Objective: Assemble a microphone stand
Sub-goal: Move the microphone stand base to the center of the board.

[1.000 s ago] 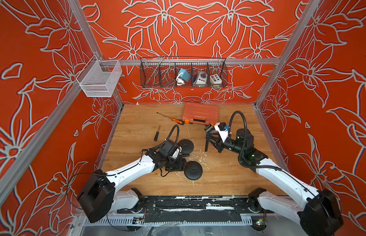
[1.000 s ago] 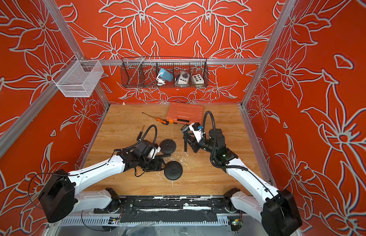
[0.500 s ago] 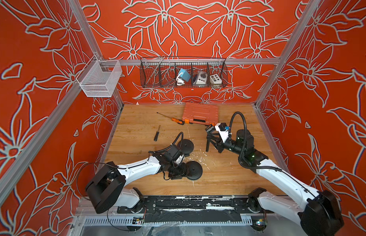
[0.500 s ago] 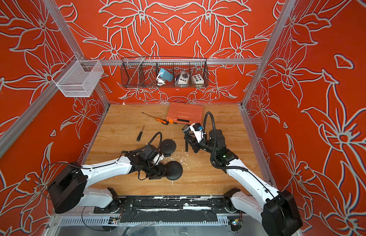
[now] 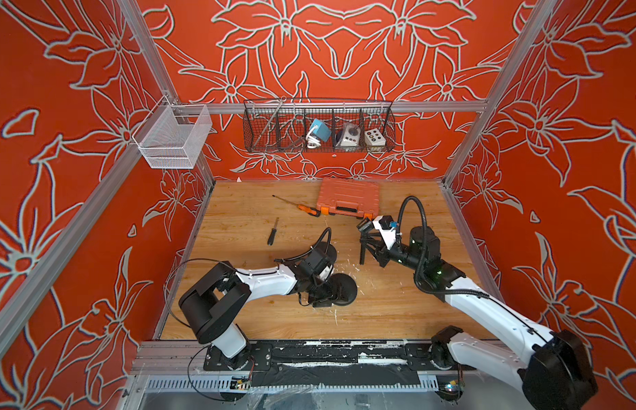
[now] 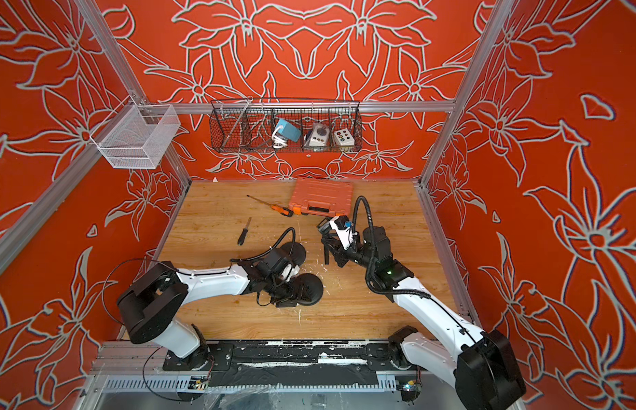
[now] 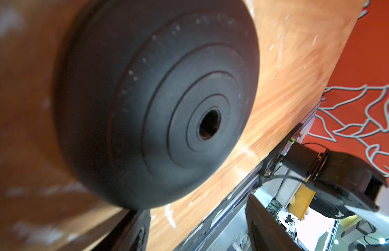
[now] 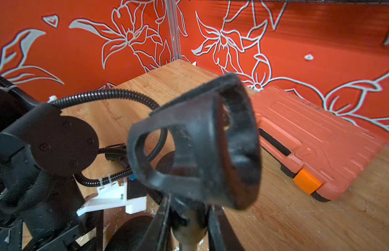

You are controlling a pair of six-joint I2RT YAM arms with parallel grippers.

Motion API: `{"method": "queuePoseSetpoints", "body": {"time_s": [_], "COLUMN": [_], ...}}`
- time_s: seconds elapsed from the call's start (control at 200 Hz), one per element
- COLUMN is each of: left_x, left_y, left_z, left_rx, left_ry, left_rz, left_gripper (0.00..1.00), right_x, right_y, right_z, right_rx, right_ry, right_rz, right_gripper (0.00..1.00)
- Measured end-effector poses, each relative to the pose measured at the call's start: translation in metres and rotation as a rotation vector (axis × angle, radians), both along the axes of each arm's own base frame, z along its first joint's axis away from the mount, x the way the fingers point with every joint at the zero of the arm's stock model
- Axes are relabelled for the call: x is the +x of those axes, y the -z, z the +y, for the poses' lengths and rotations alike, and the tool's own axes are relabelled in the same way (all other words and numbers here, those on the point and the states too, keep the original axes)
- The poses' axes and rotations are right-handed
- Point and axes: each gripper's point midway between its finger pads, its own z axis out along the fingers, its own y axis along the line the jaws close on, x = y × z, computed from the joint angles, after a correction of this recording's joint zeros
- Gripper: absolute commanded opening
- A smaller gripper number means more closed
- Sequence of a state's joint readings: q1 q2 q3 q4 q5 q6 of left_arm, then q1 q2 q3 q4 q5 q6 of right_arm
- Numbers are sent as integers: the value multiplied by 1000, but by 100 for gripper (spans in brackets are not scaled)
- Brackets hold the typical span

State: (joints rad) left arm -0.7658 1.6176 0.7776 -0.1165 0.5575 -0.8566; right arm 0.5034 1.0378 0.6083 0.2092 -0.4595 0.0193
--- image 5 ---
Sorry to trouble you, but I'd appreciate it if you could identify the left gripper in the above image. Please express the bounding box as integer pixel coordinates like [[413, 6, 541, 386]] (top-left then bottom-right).
[[306, 277, 350, 308]]

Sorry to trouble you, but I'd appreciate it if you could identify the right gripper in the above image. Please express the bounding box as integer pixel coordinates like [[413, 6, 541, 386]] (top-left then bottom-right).
[[359, 233, 427, 276]]

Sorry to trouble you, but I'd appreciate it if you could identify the black round stand base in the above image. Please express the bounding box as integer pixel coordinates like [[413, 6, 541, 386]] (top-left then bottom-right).
[[328, 273, 358, 306]]

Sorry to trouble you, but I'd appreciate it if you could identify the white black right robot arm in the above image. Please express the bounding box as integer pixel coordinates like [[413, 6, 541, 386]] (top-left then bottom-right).
[[357, 215, 598, 409]]

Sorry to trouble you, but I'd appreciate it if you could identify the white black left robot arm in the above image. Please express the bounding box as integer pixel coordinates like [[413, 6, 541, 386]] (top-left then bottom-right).
[[178, 242, 357, 367]]

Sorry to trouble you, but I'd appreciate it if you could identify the orange plastic tool case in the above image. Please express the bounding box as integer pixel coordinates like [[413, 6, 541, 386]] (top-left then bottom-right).
[[316, 178, 379, 220]]

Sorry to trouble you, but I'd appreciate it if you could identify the white box with buttons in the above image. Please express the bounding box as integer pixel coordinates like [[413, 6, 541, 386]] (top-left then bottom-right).
[[364, 128, 386, 152]]

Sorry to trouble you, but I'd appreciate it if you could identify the white box with dial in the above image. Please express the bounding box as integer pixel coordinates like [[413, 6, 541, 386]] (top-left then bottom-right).
[[335, 122, 361, 152]]

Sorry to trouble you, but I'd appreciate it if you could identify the blue white device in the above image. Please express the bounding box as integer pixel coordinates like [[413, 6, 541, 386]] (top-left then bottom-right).
[[305, 119, 332, 150]]

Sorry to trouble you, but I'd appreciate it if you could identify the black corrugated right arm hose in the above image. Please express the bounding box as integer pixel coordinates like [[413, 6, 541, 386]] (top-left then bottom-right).
[[397, 195, 490, 299]]

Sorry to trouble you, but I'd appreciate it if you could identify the orange black handled screwdriver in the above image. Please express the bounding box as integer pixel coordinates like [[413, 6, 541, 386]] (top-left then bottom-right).
[[273, 195, 321, 217]]

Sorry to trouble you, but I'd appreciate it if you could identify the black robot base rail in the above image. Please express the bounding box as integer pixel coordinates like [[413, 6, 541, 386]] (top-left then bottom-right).
[[202, 339, 478, 388]]

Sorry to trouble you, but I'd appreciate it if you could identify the black wire wall basket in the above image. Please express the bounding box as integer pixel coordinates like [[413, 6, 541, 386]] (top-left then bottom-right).
[[243, 97, 397, 154]]

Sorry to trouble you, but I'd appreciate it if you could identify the white slotted cable duct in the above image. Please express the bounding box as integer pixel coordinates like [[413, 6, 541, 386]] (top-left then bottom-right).
[[143, 375, 439, 394]]

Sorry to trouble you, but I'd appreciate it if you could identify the clear plastic wall bin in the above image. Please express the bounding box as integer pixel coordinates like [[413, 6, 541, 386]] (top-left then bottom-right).
[[130, 97, 213, 170]]

